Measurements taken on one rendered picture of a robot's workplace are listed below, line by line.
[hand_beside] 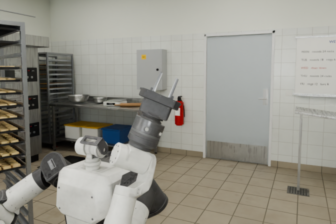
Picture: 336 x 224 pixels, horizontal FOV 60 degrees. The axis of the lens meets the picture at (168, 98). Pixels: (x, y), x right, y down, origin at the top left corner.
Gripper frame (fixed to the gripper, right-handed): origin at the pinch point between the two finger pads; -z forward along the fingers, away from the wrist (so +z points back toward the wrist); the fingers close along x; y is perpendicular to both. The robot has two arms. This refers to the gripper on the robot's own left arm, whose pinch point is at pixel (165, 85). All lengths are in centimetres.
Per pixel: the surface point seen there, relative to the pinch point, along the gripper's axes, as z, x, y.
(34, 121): 102, 178, 392
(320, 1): -218, -151, 310
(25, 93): 33, 93, 128
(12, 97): 72, 206, 350
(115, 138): 81, 49, 415
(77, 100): 48, 145, 450
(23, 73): 20, 99, 126
